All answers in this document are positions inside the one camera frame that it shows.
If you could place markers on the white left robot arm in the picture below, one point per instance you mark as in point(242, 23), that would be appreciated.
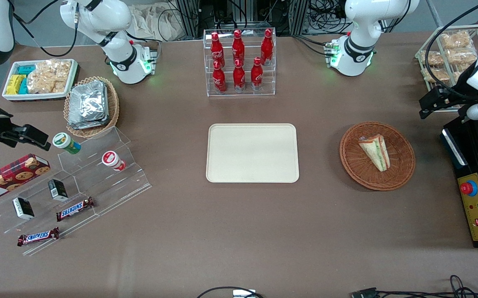
point(363, 41)

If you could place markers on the green yogurt cup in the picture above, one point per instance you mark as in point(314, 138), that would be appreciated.
point(65, 142)

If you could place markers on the cream plastic tray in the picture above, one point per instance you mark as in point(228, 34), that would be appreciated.
point(251, 153)

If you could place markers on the clear acrylic bottle rack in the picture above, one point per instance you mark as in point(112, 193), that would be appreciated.
point(247, 93)

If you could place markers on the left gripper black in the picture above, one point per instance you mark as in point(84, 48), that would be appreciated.
point(457, 92)

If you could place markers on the clear acrylic stepped shelf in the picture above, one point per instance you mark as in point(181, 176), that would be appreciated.
point(98, 186)

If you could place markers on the oval light wicker basket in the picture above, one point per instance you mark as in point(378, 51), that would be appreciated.
point(114, 103)

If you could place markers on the yellow snack packet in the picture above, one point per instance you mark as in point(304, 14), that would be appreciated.
point(15, 85)

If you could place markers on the crumbly pastry in clear bag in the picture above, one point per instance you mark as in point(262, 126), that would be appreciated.
point(462, 56)
point(456, 40)
point(459, 76)
point(433, 58)
point(437, 75)

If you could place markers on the beige cloth bag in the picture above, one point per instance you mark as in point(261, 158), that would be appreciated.
point(156, 20)

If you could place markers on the Snickers chocolate bar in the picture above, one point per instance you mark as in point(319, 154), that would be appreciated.
point(38, 236)
point(75, 209)

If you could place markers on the red yogurt cup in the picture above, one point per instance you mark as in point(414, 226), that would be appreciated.
point(111, 159)

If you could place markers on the aluminium frame post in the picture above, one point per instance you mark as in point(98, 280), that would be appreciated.
point(188, 18)

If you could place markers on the white rectangular snack dish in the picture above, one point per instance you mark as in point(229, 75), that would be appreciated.
point(36, 96)

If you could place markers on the triangle sandwich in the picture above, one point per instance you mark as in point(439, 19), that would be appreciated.
point(375, 151)

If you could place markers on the silver foil packet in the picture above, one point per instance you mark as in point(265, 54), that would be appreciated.
point(86, 124)
point(88, 101)

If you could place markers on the red cola bottle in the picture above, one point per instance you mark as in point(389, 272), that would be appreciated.
point(238, 47)
point(216, 49)
point(239, 76)
point(267, 47)
point(256, 74)
point(219, 78)

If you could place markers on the small black box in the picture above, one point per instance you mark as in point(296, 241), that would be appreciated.
point(58, 190)
point(23, 208)

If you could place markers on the clear bag of crackers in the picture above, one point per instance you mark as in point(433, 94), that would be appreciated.
point(48, 76)

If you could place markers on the black machine with yellow panel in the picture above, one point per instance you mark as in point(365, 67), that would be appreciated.
point(466, 165)

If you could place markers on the round brown wicker basket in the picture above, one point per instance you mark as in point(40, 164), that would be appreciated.
point(359, 165)

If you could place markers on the teal snack packet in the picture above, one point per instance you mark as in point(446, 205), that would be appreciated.
point(23, 87)
point(27, 69)

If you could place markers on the red tartan cookie box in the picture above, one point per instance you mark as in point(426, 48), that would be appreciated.
point(11, 178)

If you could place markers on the white plug block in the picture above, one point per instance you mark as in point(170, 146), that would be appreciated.
point(244, 294)

